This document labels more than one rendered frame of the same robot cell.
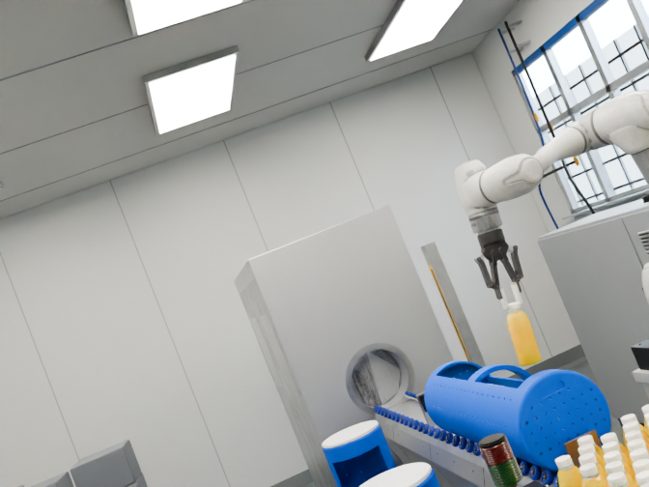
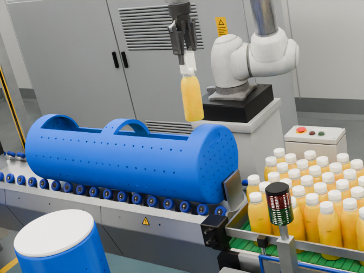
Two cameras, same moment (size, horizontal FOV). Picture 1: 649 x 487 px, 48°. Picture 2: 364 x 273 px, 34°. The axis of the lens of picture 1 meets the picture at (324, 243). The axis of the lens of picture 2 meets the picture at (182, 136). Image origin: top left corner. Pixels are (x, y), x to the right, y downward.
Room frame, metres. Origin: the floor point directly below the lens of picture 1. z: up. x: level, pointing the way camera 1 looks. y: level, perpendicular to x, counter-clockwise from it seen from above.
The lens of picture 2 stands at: (0.72, 0.85, 2.02)
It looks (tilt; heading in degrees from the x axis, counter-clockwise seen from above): 23 degrees down; 320
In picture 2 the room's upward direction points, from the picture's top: 13 degrees counter-clockwise
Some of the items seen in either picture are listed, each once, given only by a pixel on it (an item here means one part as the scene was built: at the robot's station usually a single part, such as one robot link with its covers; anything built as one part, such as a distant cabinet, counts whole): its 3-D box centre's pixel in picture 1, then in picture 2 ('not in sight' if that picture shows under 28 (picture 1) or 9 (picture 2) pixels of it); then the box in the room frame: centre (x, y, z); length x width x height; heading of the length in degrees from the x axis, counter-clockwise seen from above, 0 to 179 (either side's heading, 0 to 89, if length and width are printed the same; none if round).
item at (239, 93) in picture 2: not in sight; (228, 88); (2.56, -1.03, 1.11); 0.22 x 0.18 x 0.06; 18
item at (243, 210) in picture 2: not in sight; (253, 199); (1.99, -0.47, 0.96); 0.40 x 0.01 x 0.03; 102
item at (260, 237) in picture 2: not in sight; (263, 247); (1.80, -0.28, 0.94); 0.03 x 0.02 x 0.08; 12
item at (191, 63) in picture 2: (517, 294); (190, 60); (2.16, -0.47, 1.47); 0.03 x 0.01 x 0.07; 11
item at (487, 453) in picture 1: (496, 451); (278, 196); (1.62, -0.18, 1.23); 0.06 x 0.06 x 0.04
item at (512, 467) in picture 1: (504, 471); (280, 211); (1.62, -0.18, 1.18); 0.06 x 0.06 x 0.05
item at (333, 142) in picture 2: not in sight; (315, 143); (1.92, -0.78, 1.05); 0.20 x 0.10 x 0.10; 12
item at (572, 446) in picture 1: (586, 457); (232, 190); (2.06, -0.45, 0.99); 0.10 x 0.02 x 0.12; 102
